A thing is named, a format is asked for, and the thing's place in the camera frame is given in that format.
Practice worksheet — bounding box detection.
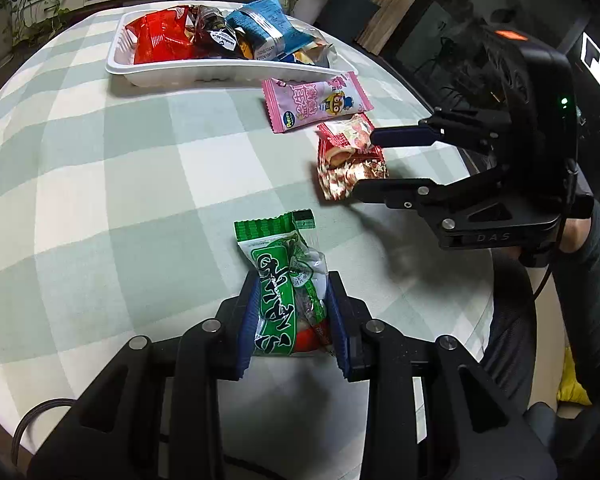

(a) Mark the green seaweed snack packet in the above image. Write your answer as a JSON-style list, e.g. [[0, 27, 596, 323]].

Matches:
[[234, 209, 330, 356]]

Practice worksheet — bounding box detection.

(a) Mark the red patterned candy packet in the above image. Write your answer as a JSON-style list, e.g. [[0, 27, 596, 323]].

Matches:
[[316, 113, 389, 202]]

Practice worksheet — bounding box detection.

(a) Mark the dark sleeved forearm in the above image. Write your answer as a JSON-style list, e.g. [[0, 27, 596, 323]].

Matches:
[[479, 199, 600, 411]]

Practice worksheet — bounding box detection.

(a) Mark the pink cartoon snack packet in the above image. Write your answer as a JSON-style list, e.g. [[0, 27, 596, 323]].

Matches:
[[261, 72, 374, 133]]

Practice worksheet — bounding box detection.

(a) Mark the blue yellow cake packet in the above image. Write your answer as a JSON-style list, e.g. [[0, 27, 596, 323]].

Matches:
[[282, 47, 329, 68]]

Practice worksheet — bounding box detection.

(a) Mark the light blue snack bag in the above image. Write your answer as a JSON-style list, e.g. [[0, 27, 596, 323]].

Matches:
[[225, 0, 313, 61]]

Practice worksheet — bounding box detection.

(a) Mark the dark blue pot plant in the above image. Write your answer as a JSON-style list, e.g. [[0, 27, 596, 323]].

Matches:
[[327, 0, 401, 47]]

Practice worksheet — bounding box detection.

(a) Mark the grey white snack packet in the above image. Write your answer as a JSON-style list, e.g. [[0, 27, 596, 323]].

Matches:
[[294, 37, 332, 68]]

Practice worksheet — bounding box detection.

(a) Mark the black sesame snack bag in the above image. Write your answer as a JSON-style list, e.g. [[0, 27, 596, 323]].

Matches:
[[189, 6, 244, 58]]

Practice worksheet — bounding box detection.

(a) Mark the red snack packet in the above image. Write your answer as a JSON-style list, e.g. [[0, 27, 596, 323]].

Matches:
[[125, 6, 195, 64]]

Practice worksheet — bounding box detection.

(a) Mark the white plastic tray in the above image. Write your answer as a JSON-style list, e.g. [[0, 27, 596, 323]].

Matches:
[[106, 3, 358, 88]]

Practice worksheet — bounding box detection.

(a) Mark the green white checkered tablecloth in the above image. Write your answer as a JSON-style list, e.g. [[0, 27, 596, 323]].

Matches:
[[0, 1, 496, 480]]

